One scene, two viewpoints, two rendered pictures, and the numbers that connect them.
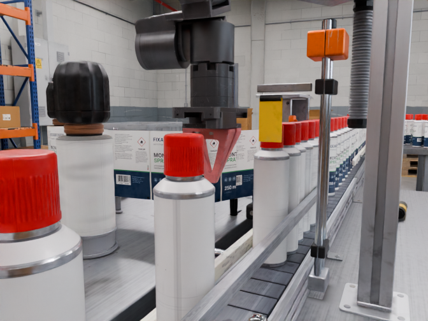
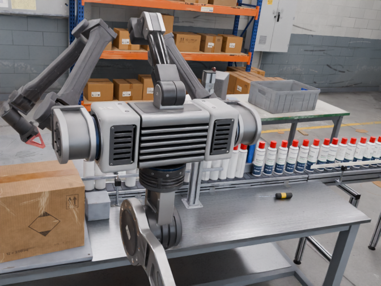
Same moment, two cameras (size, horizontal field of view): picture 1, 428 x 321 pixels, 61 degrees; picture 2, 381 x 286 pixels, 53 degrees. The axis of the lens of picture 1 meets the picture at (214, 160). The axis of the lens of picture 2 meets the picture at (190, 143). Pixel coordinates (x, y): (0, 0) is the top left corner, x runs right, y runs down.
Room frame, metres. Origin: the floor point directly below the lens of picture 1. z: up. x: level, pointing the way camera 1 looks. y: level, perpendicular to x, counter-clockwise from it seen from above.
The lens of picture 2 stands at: (-0.80, -1.27, 1.84)
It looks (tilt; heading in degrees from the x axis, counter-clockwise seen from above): 22 degrees down; 40
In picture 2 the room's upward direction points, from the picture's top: 7 degrees clockwise
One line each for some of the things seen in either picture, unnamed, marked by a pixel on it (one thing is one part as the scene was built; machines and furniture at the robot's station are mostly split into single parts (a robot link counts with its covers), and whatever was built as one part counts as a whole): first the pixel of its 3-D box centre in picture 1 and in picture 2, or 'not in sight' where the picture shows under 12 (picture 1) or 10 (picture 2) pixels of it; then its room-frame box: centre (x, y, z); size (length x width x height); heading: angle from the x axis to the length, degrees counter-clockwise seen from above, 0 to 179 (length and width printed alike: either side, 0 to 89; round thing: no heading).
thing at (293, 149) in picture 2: (337, 149); (292, 156); (1.16, -0.40, 0.98); 0.05 x 0.05 x 0.20
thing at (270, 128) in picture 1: (270, 118); not in sight; (0.46, -0.07, 1.09); 0.03 x 0.01 x 0.06; 64
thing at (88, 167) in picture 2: not in sight; (88, 169); (0.12, 0.11, 0.98); 0.05 x 0.05 x 0.20
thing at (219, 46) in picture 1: (207, 45); not in sight; (0.49, 0.01, 1.19); 0.07 x 0.06 x 0.07; 70
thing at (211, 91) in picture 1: (212, 93); not in sight; (0.48, 0.00, 1.13); 0.10 x 0.07 x 0.07; 155
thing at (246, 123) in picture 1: (239, 119); not in sight; (6.26, -0.43, 0.97); 0.47 x 0.41 x 0.37; 156
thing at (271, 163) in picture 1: (271, 193); not in sight; (0.53, -0.08, 0.98); 0.05 x 0.05 x 0.20
